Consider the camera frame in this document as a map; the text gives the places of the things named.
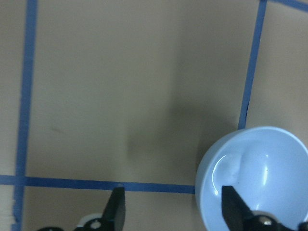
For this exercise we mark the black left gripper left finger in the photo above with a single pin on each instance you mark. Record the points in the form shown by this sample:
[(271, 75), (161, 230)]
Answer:
[(114, 214)]

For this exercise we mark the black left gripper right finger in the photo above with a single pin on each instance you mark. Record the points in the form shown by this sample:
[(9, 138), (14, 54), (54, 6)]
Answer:
[(235, 211)]

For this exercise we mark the blue bowl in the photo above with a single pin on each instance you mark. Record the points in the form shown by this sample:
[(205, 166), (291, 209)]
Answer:
[(267, 166)]

